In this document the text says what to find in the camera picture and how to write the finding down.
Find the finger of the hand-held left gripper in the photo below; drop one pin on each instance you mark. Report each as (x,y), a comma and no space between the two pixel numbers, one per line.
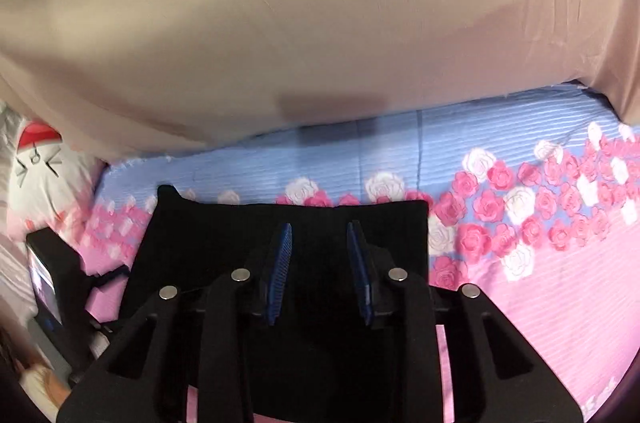
(112,279)

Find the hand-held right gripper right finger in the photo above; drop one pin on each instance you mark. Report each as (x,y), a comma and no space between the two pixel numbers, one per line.
(361,275)

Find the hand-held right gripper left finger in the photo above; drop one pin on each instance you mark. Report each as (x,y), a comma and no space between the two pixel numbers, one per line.
(278,278)

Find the black pants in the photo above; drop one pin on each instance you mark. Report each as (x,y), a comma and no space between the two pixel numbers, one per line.
(320,228)

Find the white plush pillow red hat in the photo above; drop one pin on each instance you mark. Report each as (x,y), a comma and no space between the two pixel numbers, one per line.
(45,183)

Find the pink floral blanket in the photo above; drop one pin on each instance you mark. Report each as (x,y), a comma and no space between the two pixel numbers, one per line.
(550,303)

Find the beige bed sheet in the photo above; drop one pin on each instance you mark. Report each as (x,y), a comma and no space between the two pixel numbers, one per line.
(300,28)

